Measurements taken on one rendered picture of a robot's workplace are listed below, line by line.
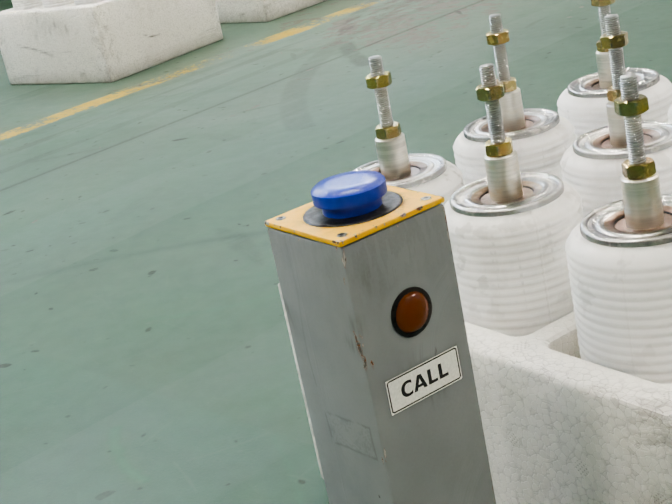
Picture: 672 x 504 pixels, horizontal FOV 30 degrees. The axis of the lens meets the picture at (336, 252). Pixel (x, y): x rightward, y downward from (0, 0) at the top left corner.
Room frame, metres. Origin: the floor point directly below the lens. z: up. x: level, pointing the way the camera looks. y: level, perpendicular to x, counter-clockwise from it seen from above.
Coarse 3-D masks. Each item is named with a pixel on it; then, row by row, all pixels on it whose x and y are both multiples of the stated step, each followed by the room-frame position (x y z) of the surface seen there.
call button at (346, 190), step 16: (336, 176) 0.65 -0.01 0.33; (352, 176) 0.64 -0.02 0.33; (368, 176) 0.63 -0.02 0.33; (384, 176) 0.63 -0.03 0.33; (320, 192) 0.62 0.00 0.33; (336, 192) 0.62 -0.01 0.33; (352, 192) 0.61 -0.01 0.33; (368, 192) 0.62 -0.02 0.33; (384, 192) 0.62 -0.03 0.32; (320, 208) 0.62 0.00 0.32; (336, 208) 0.61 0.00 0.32; (352, 208) 0.62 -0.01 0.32; (368, 208) 0.62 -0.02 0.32
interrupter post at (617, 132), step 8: (608, 104) 0.85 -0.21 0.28; (608, 112) 0.85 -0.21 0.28; (608, 120) 0.85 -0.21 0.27; (616, 120) 0.84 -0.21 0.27; (616, 128) 0.84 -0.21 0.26; (624, 128) 0.84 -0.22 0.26; (616, 136) 0.84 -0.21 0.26; (624, 136) 0.84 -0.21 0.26; (616, 144) 0.84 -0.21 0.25; (624, 144) 0.84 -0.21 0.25
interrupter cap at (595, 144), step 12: (588, 132) 0.88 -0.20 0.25; (600, 132) 0.88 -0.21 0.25; (648, 132) 0.86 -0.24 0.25; (660, 132) 0.85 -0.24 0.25; (576, 144) 0.86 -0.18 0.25; (588, 144) 0.85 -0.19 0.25; (600, 144) 0.86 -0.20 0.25; (648, 144) 0.83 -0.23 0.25; (660, 144) 0.82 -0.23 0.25; (588, 156) 0.83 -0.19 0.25; (600, 156) 0.82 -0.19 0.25; (612, 156) 0.82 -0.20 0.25; (624, 156) 0.82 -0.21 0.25
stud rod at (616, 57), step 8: (608, 16) 0.85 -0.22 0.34; (616, 16) 0.85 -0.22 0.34; (608, 24) 0.85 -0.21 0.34; (616, 24) 0.85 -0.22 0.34; (608, 32) 0.85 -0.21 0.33; (616, 32) 0.85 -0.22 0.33; (616, 48) 0.85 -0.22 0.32; (616, 56) 0.85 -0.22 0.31; (616, 64) 0.85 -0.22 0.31; (616, 72) 0.85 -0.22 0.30; (624, 72) 0.85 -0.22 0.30; (616, 80) 0.85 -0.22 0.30; (616, 88) 0.85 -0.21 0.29
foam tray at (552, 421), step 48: (480, 336) 0.73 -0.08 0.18; (528, 336) 0.72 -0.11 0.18; (576, 336) 0.72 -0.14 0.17; (480, 384) 0.72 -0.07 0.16; (528, 384) 0.68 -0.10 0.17; (576, 384) 0.64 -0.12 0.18; (624, 384) 0.63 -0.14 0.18; (528, 432) 0.68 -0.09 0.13; (576, 432) 0.65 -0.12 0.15; (624, 432) 0.61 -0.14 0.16; (528, 480) 0.69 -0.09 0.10; (576, 480) 0.65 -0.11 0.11; (624, 480) 0.62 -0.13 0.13
